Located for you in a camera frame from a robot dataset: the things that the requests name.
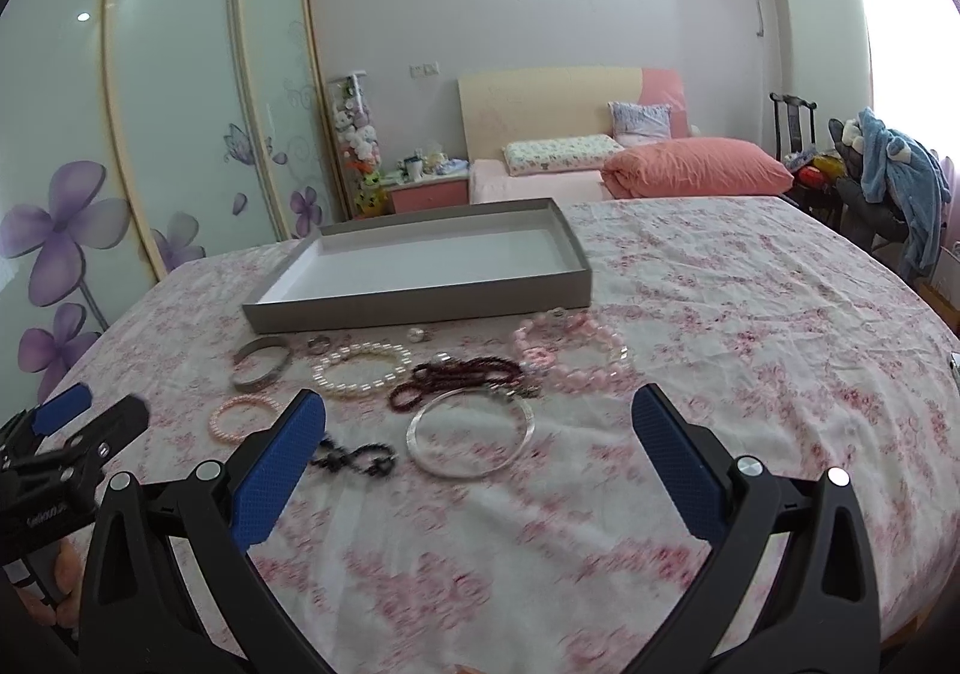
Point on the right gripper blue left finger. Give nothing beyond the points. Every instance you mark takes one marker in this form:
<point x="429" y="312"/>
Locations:
<point x="265" y="468"/>

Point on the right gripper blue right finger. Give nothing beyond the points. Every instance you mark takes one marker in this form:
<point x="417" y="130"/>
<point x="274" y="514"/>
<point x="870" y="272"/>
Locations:
<point x="689" y="460"/>

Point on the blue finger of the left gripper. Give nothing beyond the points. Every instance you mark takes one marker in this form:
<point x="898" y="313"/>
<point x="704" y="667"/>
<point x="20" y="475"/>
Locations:
<point x="58" y="411"/>
<point x="105" y="436"/>

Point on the silver cuff bangle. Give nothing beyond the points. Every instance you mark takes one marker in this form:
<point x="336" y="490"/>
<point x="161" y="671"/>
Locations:
<point x="258" y="364"/>

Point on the thin silver hoop bangle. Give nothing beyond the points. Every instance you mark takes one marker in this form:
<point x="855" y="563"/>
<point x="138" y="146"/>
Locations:
<point x="470" y="434"/>

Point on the grey shallow jewelry tray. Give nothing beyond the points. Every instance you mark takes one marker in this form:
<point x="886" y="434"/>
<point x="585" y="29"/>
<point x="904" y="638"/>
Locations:
<point x="484" y="260"/>

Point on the person's left hand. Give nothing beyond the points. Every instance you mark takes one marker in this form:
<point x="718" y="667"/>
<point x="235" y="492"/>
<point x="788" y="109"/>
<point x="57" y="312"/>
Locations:
<point x="55" y="598"/>

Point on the pink floral bedsheet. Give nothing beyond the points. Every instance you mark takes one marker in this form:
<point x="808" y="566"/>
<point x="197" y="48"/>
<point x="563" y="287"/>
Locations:
<point x="755" y="320"/>

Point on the dark wooden chair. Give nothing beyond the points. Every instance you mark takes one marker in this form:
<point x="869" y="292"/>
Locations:
<point x="796" y="149"/>

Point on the folded coral pink duvet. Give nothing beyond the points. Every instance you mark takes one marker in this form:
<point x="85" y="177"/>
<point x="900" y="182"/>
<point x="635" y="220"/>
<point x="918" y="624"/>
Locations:
<point x="695" y="167"/>

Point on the sliding wardrobe with purple flowers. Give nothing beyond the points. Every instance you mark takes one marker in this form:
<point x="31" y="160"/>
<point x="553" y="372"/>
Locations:
<point x="139" y="135"/>

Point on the pink bedside nightstand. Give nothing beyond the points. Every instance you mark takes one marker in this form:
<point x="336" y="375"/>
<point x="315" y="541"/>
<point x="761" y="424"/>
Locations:
<point x="442" y="192"/>

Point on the floral white pillow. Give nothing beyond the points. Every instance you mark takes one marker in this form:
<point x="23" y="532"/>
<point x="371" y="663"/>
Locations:
<point x="559" y="155"/>

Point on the pink mattress sheet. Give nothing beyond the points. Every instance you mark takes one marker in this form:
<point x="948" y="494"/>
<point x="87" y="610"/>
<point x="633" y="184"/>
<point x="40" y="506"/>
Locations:
<point x="490" y="182"/>

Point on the purple patterned small pillow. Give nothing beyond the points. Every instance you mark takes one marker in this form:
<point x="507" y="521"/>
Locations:
<point x="644" y="121"/>

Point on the blue fluffy robe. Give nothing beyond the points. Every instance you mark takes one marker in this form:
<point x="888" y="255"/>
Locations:
<point x="894" y="164"/>

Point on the plush toy display tube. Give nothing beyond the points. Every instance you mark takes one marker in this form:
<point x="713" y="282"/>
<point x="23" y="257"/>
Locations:
<point x="359" y="152"/>

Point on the beige and pink headboard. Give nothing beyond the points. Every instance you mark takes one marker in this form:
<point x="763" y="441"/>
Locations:
<point x="507" y="106"/>

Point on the white wall socket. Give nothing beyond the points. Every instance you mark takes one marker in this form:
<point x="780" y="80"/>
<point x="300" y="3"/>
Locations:
<point x="424" y="70"/>

